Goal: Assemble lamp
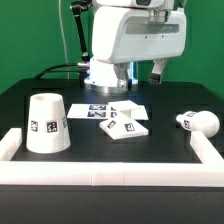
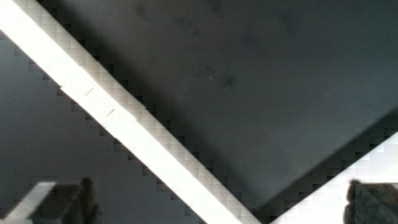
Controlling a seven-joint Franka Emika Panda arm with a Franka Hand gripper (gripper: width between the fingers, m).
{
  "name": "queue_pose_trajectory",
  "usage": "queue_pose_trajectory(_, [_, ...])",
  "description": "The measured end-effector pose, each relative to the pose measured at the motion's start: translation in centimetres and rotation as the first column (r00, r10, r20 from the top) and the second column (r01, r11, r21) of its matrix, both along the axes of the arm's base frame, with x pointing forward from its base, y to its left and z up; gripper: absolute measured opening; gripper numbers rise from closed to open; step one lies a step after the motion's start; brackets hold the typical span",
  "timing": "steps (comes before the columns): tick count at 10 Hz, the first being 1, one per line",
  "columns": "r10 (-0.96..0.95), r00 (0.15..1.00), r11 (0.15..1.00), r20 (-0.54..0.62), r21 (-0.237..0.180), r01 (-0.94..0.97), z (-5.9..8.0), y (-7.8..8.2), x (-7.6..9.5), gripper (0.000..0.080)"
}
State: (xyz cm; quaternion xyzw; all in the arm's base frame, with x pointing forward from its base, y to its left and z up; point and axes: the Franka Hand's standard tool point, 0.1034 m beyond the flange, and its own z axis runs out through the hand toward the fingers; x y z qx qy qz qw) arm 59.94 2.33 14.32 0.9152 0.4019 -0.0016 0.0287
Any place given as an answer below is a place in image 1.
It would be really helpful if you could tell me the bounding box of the black cable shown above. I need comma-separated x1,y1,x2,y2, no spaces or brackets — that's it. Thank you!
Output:
34,61,90,80

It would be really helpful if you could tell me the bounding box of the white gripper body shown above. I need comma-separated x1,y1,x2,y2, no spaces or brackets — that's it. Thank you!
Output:
92,6,186,64

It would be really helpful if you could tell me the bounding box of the white hanging cable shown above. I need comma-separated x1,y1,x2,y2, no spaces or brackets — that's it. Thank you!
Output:
58,0,71,80

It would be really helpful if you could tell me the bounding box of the white lamp bulb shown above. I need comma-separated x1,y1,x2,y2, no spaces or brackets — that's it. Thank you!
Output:
176,111,220,138

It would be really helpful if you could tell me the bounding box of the white lamp base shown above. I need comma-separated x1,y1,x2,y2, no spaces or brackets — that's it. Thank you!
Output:
99,100,148,140

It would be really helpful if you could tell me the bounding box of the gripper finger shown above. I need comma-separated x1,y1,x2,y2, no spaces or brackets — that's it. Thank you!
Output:
149,58,167,84
113,63,129,90

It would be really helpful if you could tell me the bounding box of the black articulated camera stand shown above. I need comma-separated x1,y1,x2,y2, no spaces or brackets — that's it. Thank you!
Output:
70,0,92,62

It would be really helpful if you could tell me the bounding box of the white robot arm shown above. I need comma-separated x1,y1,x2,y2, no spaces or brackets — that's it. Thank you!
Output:
85,0,187,93

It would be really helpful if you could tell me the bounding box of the white lamp shade cone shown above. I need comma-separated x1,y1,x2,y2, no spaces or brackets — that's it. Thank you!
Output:
26,93,71,154

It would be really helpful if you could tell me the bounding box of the white U-shaped frame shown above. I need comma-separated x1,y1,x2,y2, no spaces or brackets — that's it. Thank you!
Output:
0,128,224,187

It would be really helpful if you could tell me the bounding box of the white marker sheet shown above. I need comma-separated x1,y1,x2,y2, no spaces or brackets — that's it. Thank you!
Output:
67,104,148,120

